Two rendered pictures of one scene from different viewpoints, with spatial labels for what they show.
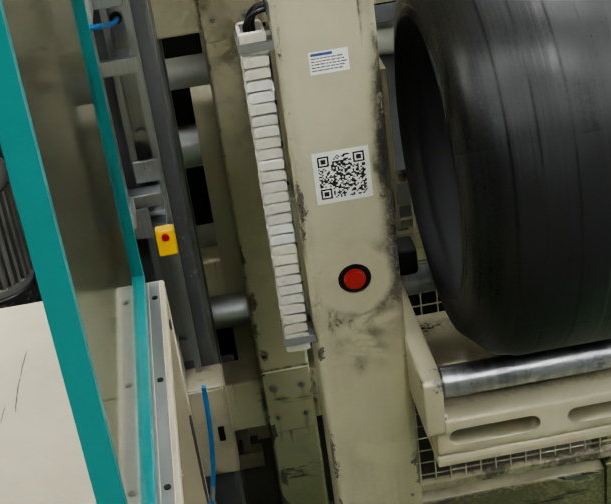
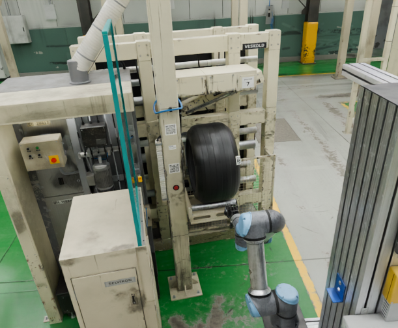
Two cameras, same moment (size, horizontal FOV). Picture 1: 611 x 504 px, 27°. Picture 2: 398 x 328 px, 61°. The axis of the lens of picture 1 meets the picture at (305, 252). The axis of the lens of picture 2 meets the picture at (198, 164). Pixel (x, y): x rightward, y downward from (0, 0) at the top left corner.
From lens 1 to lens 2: 0.74 m
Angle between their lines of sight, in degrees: 6
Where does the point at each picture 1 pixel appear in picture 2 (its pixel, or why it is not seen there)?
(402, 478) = (184, 227)
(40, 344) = (118, 197)
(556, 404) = (213, 213)
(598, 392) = (221, 210)
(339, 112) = (174, 156)
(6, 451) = (114, 215)
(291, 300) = (163, 191)
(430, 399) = (189, 211)
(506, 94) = (203, 155)
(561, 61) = (213, 150)
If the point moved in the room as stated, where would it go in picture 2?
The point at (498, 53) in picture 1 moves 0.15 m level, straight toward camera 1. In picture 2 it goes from (202, 148) to (201, 158)
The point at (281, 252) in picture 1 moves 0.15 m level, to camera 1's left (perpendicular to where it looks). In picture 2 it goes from (162, 182) to (141, 184)
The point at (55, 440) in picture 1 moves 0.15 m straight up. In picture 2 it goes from (122, 213) to (118, 190)
